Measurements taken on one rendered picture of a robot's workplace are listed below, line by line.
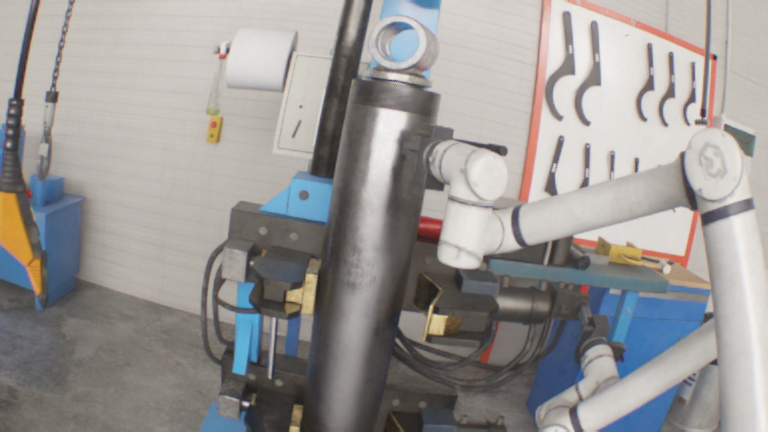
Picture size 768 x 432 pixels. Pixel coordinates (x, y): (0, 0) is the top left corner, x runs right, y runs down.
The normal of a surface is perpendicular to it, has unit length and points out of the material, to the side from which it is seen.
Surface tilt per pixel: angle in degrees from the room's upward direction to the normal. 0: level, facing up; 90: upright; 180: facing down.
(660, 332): 90
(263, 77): 124
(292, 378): 90
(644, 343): 90
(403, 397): 90
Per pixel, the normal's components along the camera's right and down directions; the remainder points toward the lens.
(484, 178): 0.26, 0.15
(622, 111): 0.03, 0.16
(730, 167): -0.66, -0.05
